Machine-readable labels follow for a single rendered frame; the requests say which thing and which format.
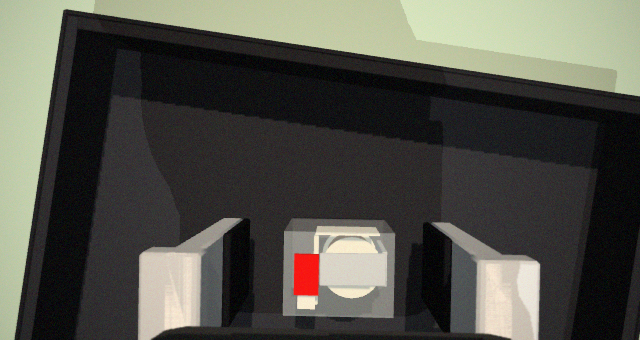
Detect black parts tray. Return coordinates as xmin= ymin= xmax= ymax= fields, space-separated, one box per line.
xmin=14 ymin=9 xmax=640 ymax=340

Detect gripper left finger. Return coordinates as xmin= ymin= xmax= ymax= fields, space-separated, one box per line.
xmin=138 ymin=218 xmax=250 ymax=340

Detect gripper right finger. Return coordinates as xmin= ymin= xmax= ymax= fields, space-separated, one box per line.
xmin=422 ymin=222 xmax=540 ymax=340

